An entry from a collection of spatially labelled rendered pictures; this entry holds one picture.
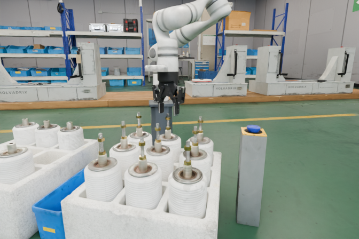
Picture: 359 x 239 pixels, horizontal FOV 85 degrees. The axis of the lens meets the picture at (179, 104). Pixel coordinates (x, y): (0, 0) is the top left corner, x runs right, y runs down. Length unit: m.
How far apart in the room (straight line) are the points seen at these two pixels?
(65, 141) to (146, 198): 0.50
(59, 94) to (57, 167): 2.08
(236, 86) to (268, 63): 0.60
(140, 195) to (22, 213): 0.39
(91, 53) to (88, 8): 6.80
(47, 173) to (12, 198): 0.11
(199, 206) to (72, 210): 0.32
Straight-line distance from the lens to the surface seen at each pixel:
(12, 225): 0.81
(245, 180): 0.69
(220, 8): 0.91
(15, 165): 0.78
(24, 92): 3.02
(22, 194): 0.77
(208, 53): 7.09
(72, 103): 2.75
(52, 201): 0.81
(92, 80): 2.78
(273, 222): 0.83
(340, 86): 4.01
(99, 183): 0.57
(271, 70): 3.24
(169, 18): 0.66
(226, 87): 2.87
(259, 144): 0.64
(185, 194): 0.49
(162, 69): 0.62
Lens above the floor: 0.52
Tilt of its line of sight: 11 degrees down
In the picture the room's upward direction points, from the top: straight up
